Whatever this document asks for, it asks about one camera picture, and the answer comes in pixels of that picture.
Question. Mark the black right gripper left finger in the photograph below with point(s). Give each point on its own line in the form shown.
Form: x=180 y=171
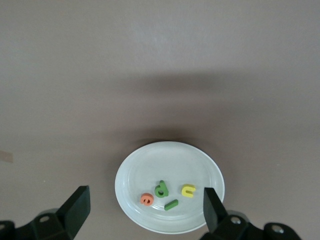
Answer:
x=72 y=215

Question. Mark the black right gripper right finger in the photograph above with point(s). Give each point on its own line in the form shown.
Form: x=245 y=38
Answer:
x=215 y=215

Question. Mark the yellow foam letter u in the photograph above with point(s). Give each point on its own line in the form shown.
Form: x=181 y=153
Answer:
x=183 y=191

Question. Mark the green foam letter l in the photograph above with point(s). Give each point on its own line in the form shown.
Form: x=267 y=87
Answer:
x=171 y=204

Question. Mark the green foam letter p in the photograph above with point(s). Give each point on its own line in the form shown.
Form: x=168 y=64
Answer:
x=164 y=187

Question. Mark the orange foam letter e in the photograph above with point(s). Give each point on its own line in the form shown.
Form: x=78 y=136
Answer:
x=143 y=197

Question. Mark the beige round plate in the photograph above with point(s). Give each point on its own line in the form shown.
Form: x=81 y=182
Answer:
x=170 y=162

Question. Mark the brown tape patch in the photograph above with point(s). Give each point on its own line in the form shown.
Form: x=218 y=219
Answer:
x=5 y=156

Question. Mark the brown table cover sheet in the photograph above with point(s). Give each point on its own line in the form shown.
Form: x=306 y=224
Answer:
x=75 y=62

